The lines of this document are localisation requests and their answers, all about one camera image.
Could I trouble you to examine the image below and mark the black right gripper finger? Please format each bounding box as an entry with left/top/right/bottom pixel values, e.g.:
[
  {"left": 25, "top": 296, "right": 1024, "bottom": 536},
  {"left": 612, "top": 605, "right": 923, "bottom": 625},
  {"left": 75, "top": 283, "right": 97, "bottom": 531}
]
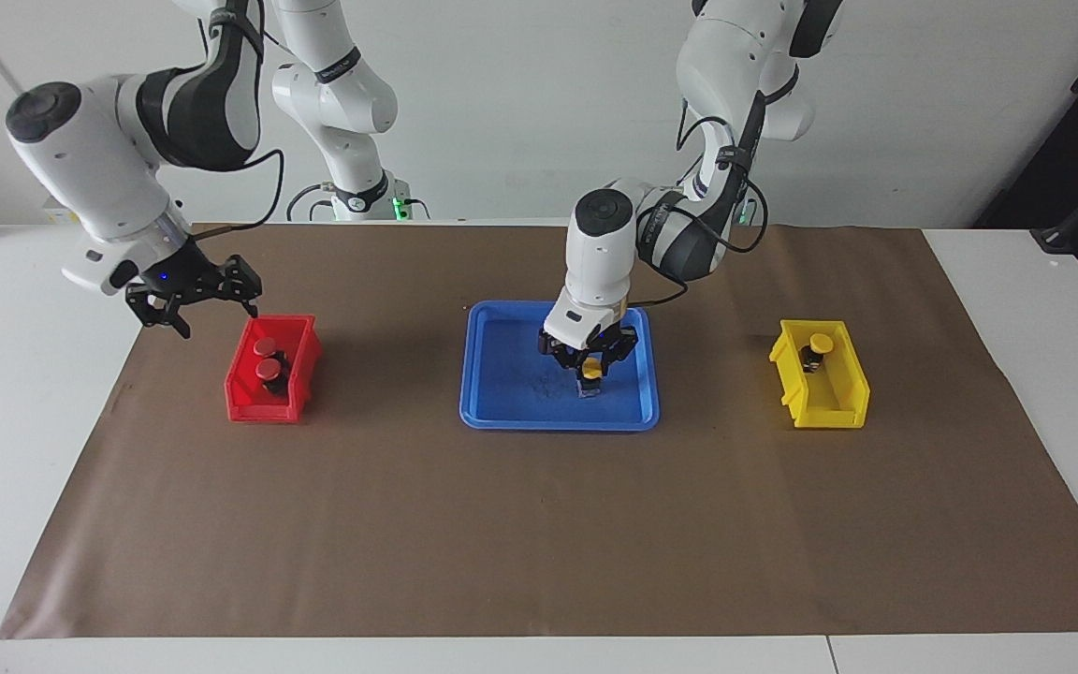
[
  {"left": 220, "top": 254, "right": 265, "bottom": 320},
  {"left": 124, "top": 287, "right": 193, "bottom": 341}
]

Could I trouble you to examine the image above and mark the blue plastic tray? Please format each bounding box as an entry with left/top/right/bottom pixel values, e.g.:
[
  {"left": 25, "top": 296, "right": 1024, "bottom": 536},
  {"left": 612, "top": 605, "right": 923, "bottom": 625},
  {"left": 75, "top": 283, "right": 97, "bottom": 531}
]
[{"left": 459, "top": 300, "right": 662, "bottom": 432}]

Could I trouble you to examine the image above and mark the red plastic storage bin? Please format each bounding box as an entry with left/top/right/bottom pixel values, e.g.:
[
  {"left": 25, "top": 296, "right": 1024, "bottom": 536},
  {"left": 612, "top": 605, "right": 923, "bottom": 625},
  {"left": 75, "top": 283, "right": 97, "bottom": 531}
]
[{"left": 225, "top": 314, "right": 323, "bottom": 424}]

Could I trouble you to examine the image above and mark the brown paper table mat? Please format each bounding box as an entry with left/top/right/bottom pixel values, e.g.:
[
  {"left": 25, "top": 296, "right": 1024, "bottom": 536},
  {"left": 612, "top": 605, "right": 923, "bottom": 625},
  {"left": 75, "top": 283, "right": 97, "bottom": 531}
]
[{"left": 0, "top": 223, "right": 1078, "bottom": 641}]

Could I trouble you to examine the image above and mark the yellow plastic storage bin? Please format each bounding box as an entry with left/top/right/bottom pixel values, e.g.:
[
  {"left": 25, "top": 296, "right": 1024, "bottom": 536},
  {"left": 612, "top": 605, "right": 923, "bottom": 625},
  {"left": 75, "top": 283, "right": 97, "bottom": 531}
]
[{"left": 768, "top": 319, "right": 872, "bottom": 431}]

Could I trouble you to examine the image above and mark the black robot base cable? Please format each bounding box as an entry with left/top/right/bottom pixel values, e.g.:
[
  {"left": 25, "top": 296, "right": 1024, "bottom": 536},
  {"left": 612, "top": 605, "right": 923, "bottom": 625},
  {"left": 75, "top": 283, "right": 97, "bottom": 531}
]
[{"left": 284, "top": 182, "right": 336, "bottom": 224}]

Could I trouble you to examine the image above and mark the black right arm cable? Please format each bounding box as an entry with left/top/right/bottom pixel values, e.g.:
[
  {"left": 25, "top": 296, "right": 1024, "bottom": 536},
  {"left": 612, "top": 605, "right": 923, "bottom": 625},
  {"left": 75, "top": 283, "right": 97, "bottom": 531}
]
[{"left": 185, "top": 148, "right": 287, "bottom": 246}]

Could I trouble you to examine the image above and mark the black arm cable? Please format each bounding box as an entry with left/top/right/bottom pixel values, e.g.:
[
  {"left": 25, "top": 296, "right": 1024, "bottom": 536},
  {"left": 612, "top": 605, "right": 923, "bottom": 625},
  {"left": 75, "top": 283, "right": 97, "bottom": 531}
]
[
  {"left": 628, "top": 89, "right": 772, "bottom": 310},
  {"left": 185, "top": 148, "right": 287, "bottom": 246}
]

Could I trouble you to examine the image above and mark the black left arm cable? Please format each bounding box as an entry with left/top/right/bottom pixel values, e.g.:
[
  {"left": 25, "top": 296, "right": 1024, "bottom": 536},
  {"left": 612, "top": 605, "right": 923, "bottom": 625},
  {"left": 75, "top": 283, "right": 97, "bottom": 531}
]
[{"left": 628, "top": 89, "right": 772, "bottom": 310}]

